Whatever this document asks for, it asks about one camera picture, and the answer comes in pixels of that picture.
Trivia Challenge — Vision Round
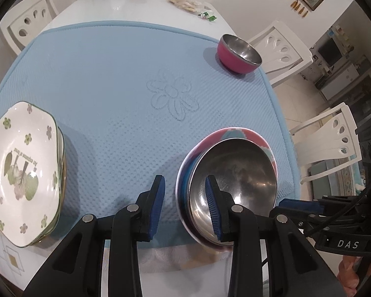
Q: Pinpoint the blue steel bowl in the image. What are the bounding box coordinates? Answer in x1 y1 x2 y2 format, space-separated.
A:
180 137 279 248

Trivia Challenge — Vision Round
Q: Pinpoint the pink cartoon melamine bowl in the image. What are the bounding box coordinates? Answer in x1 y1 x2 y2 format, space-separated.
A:
175 126 279 253

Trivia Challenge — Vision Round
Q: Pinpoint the large green-rimmed forest plate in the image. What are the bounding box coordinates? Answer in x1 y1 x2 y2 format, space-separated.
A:
27 127 62 246

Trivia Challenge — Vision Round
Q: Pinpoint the small green-rimmed forest plate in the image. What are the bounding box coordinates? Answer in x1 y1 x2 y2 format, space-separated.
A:
0 101 60 248

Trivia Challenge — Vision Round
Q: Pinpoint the magenta steel bowl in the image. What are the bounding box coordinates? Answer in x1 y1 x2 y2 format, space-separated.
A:
217 34 263 74

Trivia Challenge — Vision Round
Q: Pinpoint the round sunflower plate gold rim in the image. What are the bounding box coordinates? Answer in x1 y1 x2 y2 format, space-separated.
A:
35 129 67 243

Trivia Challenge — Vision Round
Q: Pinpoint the person right hand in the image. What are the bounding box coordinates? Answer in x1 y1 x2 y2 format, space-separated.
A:
337 255 365 297

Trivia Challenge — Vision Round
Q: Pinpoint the white chair near right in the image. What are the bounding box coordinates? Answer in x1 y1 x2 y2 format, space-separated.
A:
289 103 362 184

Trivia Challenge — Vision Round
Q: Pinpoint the white chair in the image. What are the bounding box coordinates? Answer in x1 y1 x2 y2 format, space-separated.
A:
289 103 362 184
0 0 58 56
248 20 313 88

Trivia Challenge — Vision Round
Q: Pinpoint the white chair far right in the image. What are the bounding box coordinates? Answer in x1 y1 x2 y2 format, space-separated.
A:
248 20 313 88

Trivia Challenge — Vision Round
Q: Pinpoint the blue waffle table mat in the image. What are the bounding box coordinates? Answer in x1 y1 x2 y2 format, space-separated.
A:
0 21 300 248

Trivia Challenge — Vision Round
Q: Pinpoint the green wrapped candy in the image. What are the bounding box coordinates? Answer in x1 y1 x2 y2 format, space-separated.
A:
198 11 217 22

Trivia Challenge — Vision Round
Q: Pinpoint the plastic snack bag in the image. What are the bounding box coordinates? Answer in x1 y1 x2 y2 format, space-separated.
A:
167 0 204 14

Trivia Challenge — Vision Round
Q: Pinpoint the white chair far left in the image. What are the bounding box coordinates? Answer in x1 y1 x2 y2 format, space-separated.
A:
0 0 58 56

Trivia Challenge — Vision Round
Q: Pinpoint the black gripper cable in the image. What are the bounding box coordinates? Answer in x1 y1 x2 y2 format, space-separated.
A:
259 175 371 266

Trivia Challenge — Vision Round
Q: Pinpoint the orange hanging wall ornament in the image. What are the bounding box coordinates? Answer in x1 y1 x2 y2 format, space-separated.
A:
290 0 309 18

